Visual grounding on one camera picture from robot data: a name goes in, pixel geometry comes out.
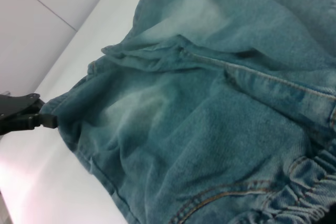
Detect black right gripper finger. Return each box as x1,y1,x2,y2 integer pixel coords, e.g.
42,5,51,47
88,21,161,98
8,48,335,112
321,199,336,224

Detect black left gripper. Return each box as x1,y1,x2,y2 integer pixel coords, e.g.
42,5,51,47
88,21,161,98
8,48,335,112
0,92,58,136

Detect blue denim shorts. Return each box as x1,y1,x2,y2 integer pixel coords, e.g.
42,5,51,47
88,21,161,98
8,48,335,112
40,0,336,224

